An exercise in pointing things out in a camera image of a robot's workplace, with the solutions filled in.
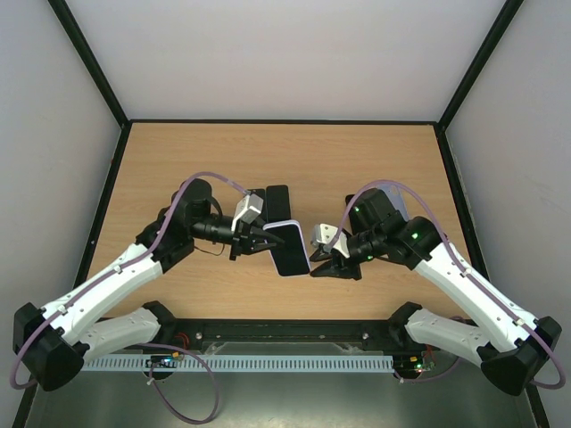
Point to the lilac phone case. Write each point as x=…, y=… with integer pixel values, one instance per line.
x=396, y=198

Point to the black bare phone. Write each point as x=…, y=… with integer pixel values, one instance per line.
x=261, y=192

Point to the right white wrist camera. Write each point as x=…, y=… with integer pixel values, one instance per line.
x=330, y=238

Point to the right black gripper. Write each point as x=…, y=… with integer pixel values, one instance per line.
x=340, y=255

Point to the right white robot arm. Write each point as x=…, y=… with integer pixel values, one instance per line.
x=509, y=344

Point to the grey slotted cable duct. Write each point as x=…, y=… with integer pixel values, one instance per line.
x=243, y=364

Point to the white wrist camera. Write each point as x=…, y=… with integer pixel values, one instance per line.
x=247, y=210
x=330, y=238

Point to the black metal frame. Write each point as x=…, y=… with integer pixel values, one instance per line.
x=500, y=25

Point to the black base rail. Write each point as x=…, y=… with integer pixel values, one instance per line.
x=368, y=335

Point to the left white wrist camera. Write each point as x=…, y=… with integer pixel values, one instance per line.
x=247, y=210

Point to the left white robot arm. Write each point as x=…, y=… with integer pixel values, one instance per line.
x=55, y=341

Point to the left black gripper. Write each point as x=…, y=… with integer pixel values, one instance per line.
x=245, y=235

